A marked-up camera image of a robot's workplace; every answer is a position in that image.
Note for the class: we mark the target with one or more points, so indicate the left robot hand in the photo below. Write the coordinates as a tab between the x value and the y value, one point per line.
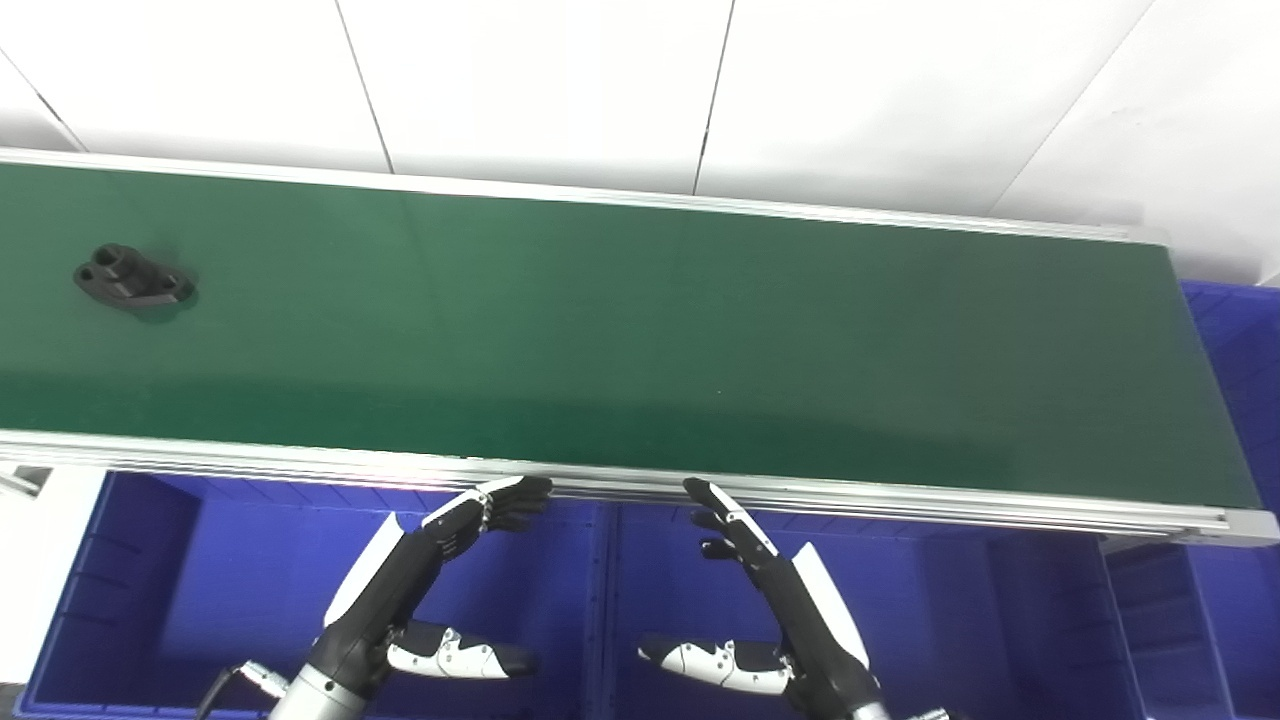
385	590

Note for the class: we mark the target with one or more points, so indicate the green conveyor belt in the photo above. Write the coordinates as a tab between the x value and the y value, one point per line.
640	330
300	455

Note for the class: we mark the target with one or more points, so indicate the blue plastic bin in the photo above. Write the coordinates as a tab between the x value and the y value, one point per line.
220	600
930	610
1240	620

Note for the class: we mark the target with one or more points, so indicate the black flange part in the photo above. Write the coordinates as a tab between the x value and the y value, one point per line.
130	279

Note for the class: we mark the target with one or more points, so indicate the aluminium conveyor leg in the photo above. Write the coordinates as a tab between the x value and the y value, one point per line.
22	480

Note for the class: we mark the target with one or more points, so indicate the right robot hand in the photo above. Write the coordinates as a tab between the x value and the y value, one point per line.
805	620

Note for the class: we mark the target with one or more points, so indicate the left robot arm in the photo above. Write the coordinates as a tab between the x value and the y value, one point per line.
315	697

